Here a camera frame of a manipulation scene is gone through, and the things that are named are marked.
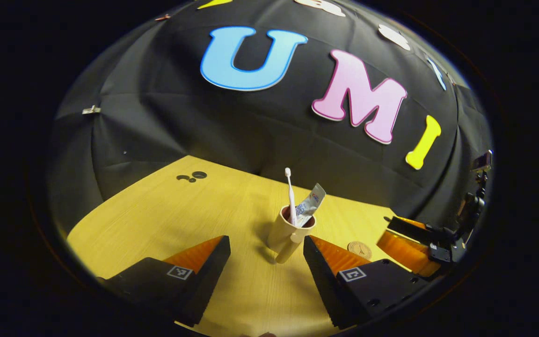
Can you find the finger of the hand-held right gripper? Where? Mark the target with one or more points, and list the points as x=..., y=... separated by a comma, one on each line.
x=410, y=225
x=405, y=252

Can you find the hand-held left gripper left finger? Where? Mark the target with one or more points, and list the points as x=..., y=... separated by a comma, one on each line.
x=211, y=276

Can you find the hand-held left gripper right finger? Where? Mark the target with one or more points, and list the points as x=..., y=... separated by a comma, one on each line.
x=321, y=276

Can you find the round brown coaster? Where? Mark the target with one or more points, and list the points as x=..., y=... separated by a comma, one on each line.
x=360, y=249

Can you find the beige cup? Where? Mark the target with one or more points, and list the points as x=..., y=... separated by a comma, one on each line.
x=286, y=234

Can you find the white toothpaste tube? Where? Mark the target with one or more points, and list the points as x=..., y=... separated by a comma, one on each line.
x=310, y=203

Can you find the pink toothbrush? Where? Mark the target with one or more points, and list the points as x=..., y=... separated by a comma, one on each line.
x=291, y=196

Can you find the yellow wooden desktop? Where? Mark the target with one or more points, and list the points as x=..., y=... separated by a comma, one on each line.
x=157, y=220

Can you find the black desk grommet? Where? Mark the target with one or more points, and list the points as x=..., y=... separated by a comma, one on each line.
x=199, y=174

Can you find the black backdrop cloth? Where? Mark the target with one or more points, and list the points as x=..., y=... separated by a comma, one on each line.
x=180, y=126

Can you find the white cloth clip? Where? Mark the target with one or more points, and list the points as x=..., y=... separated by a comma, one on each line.
x=91, y=110

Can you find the orange cloth clip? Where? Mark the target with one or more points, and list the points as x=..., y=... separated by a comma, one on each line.
x=162, y=17

